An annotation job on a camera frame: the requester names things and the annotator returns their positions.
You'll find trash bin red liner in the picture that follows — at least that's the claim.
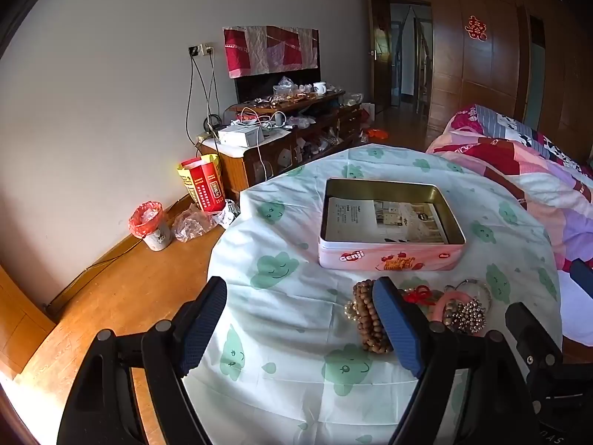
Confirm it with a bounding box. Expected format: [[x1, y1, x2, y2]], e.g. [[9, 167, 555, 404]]
[[129, 201, 172, 252]]

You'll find wooden door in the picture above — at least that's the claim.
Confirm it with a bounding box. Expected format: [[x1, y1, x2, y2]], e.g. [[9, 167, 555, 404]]
[[368, 0, 433, 118]]

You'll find white bed sheet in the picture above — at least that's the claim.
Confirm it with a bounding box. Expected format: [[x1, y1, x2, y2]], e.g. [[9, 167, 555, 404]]
[[556, 269, 593, 348]]

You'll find silver bangle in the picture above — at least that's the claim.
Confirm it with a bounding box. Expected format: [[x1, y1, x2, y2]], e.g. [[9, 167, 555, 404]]
[[445, 278, 493, 310]]

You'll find pearl bracelet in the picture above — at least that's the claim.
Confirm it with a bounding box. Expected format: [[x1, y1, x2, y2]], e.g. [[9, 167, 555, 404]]
[[344, 299, 367, 333]]

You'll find black television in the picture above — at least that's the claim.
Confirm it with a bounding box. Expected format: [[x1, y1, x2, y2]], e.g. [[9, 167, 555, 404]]
[[235, 67, 321, 103]]

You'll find patchwork bed quilt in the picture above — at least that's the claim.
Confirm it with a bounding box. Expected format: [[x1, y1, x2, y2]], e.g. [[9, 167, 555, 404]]
[[426, 104, 593, 272]]

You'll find red pink patchwork cloth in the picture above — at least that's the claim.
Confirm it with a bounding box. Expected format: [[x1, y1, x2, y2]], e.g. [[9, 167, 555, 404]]
[[223, 26, 320, 79]]

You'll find wooden bead bracelet red knot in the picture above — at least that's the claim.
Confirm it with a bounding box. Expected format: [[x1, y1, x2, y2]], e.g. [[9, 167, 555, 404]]
[[353, 280, 443, 354]]

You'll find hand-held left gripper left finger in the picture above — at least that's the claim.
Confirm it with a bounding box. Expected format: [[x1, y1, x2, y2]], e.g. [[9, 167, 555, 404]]
[[56, 276, 228, 445]]

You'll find white green cloud tablecloth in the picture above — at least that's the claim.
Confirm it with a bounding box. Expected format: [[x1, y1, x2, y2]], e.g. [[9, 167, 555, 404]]
[[183, 144, 564, 445]]

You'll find white box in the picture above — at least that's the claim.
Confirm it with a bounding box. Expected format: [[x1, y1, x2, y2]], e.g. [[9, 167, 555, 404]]
[[218, 125, 265, 148]]

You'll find clear plastic bag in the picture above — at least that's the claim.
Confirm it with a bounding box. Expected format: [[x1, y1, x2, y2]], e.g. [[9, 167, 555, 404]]
[[173, 203, 219, 243]]

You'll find printed paper leaflet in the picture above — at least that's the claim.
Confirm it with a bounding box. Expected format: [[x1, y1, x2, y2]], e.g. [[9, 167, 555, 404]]
[[323, 197, 450, 245]]

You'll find wooden tv cabinet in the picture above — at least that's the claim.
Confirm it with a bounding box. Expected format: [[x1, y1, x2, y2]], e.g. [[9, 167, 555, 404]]
[[199, 90, 363, 195]]

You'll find metal bead bracelet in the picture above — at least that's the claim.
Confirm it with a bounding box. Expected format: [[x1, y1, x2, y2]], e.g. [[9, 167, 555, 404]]
[[442, 299, 487, 337]]

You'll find wooden furniture corner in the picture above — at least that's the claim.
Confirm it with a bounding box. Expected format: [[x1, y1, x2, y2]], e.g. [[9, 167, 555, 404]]
[[0, 264, 57, 376]]

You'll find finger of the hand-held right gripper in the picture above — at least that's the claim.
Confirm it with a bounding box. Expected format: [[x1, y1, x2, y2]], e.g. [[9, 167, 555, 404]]
[[504, 302, 564, 374], [569, 258, 593, 298]]

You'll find black cable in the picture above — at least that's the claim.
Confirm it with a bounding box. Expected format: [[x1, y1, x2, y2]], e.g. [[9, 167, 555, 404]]
[[186, 53, 222, 150]]

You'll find red paper decoration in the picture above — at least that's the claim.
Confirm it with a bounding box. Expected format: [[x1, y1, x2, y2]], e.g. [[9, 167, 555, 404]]
[[464, 15, 488, 42]]

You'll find white plastic bag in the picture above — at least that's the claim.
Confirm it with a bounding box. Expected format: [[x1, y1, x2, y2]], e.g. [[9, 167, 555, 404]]
[[218, 198, 242, 229]]

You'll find yellow red paper bag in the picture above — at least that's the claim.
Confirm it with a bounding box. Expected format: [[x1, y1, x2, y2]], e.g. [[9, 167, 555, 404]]
[[176, 154, 227, 213]]

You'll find pink tin box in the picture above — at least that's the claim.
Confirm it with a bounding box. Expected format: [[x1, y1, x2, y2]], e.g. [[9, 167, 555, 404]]
[[318, 177, 467, 271]]

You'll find pink bangle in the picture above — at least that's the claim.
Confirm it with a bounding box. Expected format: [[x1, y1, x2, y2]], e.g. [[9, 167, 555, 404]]
[[428, 290, 468, 323]]

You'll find wooden wardrobe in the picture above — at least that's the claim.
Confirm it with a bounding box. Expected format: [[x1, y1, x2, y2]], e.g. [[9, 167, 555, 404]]
[[359, 0, 593, 168]]

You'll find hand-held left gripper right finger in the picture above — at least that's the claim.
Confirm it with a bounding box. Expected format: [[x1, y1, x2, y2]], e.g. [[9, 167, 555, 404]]
[[372, 276, 541, 445]]

